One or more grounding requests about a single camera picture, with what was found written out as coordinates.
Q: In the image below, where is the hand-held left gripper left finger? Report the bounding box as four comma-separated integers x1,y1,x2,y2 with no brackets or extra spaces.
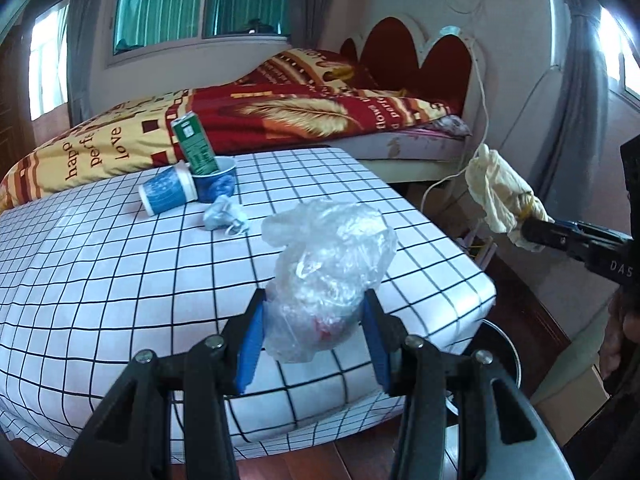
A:
75,287,268,480

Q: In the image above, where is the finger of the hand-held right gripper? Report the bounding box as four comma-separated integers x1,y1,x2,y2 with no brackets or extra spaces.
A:
552,219,633,249
520,216,601,263

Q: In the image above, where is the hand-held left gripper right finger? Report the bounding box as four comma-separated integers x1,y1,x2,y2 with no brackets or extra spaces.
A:
361,289,576,480

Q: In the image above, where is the clear plastic bag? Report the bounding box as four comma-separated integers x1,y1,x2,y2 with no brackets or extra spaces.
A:
261,198,398,363

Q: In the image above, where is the black trash bin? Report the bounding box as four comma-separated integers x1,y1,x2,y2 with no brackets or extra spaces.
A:
442,317,523,480

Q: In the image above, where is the blue face mask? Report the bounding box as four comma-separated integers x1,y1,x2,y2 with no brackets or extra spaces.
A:
202,195,250,236

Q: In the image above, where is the blue white paper cup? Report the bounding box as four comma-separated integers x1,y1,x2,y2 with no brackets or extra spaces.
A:
139,161,198,217

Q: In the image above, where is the green carton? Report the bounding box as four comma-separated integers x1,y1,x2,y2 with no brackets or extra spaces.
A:
171,114,218,173

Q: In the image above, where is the person's right hand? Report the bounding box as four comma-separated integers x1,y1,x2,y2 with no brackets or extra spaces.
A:
600,289,640,382

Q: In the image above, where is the white checked tablecloth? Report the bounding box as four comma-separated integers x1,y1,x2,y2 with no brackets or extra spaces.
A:
0,146,497,461

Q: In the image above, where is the grey patterned curtain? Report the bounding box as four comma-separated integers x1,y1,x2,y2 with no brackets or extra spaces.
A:
547,0,626,201

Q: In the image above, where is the floral pillow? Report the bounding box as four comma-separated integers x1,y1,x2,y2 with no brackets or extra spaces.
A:
440,114,473,137

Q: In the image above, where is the bright window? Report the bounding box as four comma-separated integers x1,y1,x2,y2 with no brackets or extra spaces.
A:
597,7,640,106

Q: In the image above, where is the bed with feather blanket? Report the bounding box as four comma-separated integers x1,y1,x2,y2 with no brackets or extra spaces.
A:
0,47,463,211

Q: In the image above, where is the red white headboard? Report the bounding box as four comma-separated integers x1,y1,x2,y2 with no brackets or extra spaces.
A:
340,16,483,121

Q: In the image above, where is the brown wooden door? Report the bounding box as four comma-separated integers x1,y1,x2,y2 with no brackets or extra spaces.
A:
0,25,36,176

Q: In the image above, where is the narrow side window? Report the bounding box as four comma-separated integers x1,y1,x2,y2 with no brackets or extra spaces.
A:
27,2,71,121

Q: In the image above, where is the large window green curtain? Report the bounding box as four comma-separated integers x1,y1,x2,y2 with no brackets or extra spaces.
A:
107,0,291,63

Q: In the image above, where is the white cable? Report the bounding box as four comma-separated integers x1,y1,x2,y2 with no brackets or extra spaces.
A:
420,45,488,211

